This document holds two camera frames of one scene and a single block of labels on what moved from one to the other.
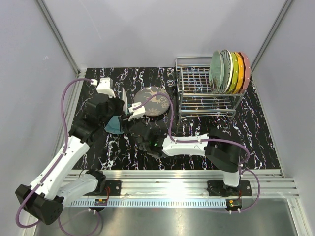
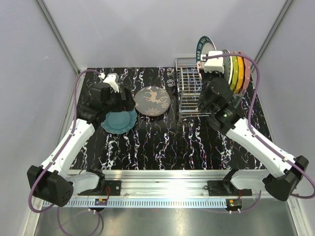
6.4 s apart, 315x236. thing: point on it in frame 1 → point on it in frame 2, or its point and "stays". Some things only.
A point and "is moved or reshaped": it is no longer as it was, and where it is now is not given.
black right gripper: [140, 120] → [215, 73]
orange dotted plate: [241, 73] stays
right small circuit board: [234, 203] stays
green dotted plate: [236, 73] stays
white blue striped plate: [228, 68] stays
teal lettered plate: [124, 97] is moved or reshaped
